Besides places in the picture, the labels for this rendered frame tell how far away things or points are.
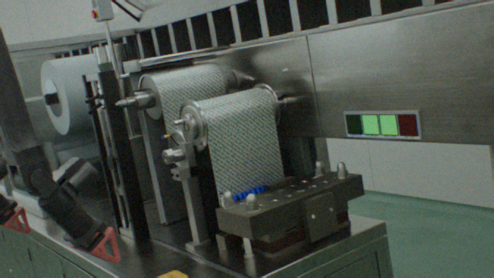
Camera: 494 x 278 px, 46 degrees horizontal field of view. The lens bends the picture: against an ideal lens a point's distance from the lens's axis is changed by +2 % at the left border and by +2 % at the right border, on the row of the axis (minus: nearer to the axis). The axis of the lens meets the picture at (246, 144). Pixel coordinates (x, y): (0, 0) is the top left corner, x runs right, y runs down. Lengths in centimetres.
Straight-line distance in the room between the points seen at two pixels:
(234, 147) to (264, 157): 11
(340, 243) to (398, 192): 329
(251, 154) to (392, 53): 49
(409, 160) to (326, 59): 310
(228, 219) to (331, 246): 27
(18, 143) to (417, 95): 89
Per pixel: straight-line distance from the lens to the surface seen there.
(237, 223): 149
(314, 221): 154
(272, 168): 170
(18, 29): 717
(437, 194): 459
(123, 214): 196
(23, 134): 119
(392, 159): 477
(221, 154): 160
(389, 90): 148
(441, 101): 140
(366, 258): 164
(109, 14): 210
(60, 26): 731
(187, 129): 161
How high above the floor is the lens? 144
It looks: 10 degrees down
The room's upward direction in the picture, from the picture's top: 10 degrees counter-clockwise
